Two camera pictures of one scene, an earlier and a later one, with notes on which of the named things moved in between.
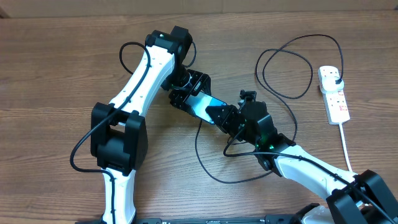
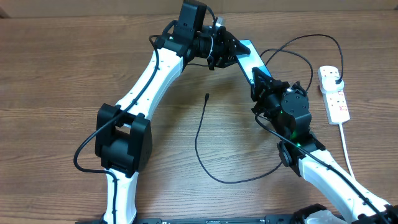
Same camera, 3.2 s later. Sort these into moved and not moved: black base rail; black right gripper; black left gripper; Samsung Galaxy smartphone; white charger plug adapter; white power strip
Moved: black left gripper; Samsung Galaxy smartphone; black right gripper
Not moved: white charger plug adapter; white power strip; black base rail
